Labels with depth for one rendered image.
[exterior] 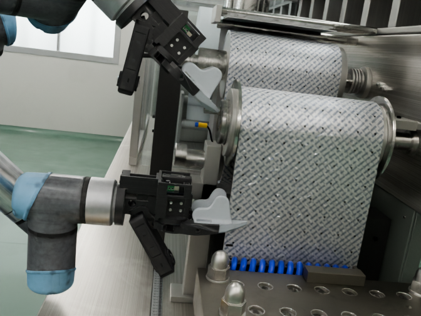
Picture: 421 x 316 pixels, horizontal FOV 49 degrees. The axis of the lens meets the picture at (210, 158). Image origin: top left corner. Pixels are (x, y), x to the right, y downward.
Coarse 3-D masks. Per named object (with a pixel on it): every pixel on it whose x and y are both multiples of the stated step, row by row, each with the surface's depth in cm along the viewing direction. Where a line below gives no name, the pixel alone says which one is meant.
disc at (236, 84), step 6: (234, 84) 78; (240, 84) 74; (240, 90) 73; (240, 96) 72; (240, 102) 72; (240, 108) 71; (240, 114) 71; (240, 120) 71; (234, 132) 73; (234, 138) 72; (234, 144) 72; (234, 150) 73; (228, 156) 77; (228, 162) 76
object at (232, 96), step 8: (232, 88) 77; (232, 96) 74; (232, 104) 73; (232, 112) 73; (384, 112) 77; (232, 120) 73; (384, 120) 76; (232, 128) 73; (384, 128) 76; (232, 136) 73; (384, 136) 76; (224, 144) 80; (384, 144) 76; (224, 152) 77
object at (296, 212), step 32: (256, 160) 74; (256, 192) 75; (288, 192) 76; (320, 192) 76; (352, 192) 77; (256, 224) 77; (288, 224) 77; (320, 224) 78; (352, 224) 78; (256, 256) 78; (288, 256) 79; (320, 256) 79; (352, 256) 80
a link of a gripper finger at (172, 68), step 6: (162, 60) 72; (168, 66) 70; (174, 66) 70; (174, 72) 70; (180, 72) 71; (180, 78) 72; (186, 78) 72; (186, 84) 71; (192, 84) 72; (192, 90) 72; (198, 90) 73
